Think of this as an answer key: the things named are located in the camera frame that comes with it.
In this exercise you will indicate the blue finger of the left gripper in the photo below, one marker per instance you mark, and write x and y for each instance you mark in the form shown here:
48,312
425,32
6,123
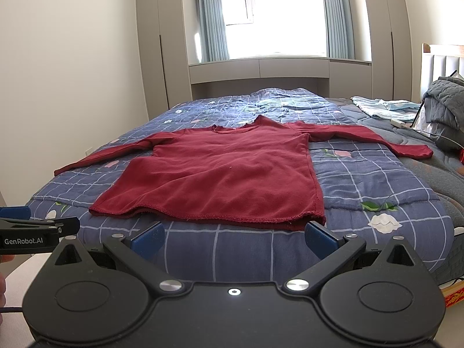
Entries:
15,212
68,226

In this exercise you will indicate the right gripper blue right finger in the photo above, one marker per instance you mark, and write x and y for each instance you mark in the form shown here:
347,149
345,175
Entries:
336,254

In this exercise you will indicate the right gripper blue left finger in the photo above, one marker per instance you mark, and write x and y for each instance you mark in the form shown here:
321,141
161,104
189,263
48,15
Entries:
134,255

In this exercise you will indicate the dark red long-sleeve sweater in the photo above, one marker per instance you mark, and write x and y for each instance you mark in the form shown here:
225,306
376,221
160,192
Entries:
259,175

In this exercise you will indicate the person's left hand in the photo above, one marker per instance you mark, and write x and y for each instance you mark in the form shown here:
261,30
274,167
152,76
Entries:
4,259

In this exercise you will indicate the grey bed mattress sheet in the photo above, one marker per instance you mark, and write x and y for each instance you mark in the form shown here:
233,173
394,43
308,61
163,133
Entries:
443,173

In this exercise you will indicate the light blue striped cloth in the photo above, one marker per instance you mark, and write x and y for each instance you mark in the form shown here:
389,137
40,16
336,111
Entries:
401,110

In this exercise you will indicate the beige window bench cabinet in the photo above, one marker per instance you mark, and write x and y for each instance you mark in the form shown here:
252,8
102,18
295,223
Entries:
328,77

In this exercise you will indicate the grey folded blanket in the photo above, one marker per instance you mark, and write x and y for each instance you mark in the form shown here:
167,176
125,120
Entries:
443,102

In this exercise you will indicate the white padded headboard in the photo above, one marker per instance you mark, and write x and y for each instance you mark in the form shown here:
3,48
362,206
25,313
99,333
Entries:
439,61

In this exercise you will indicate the left teal curtain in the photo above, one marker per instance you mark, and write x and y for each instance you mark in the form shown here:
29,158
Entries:
212,31

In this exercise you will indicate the teal curtain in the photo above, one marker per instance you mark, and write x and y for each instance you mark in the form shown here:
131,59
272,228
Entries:
339,29
212,31

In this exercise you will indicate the right teal curtain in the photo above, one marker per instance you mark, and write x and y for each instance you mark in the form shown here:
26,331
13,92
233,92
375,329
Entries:
339,29

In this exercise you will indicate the beige left wardrobe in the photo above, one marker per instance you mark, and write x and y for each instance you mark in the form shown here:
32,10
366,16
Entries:
163,54

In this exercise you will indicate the beige wardrobe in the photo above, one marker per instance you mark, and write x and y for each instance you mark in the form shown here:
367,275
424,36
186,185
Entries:
391,50
163,54

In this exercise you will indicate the beige right wardrobe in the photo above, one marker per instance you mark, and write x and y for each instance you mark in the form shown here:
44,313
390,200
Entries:
391,50

